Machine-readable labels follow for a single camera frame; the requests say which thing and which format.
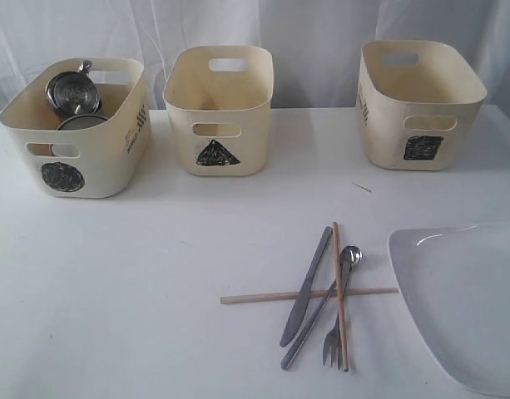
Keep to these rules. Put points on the crosswise wooden chopstick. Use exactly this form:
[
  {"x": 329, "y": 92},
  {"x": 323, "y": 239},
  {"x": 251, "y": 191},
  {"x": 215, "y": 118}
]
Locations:
[{"x": 268, "y": 297}]

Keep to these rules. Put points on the steel table knife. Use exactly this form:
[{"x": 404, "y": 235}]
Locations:
[{"x": 298, "y": 310}]

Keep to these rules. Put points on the steel bowl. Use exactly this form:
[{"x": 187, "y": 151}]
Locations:
[{"x": 73, "y": 123}]

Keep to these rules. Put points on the long steel spoon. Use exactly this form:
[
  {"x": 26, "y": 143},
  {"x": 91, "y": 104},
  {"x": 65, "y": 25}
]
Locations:
[{"x": 355, "y": 255}]

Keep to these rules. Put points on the cream bin with square mark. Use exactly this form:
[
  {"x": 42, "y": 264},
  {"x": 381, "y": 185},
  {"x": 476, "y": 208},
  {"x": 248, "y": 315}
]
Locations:
[{"x": 416, "y": 103}]

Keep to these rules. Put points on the cream bin with circle mark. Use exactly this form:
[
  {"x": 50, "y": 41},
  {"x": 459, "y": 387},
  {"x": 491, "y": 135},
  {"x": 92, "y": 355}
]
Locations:
[{"x": 96, "y": 162}]

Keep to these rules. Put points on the large white square plate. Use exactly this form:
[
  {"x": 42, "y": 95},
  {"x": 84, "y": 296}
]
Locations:
[{"x": 455, "y": 283}]

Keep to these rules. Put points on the thin needle on table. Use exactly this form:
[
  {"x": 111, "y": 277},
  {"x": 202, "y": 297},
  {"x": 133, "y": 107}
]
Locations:
[{"x": 362, "y": 187}]

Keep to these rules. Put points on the small steel fork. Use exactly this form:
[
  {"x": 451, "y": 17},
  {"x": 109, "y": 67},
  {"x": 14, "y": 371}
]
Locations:
[{"x": 332, "y": 348}]

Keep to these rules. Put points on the steel mug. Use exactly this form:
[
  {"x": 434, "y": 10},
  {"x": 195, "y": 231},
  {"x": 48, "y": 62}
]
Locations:
[{"x": 73, "y": 93}]

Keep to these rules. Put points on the cream bin with triangle mark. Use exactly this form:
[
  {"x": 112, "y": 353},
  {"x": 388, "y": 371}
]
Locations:
[{"x": 218, "y": 100}]

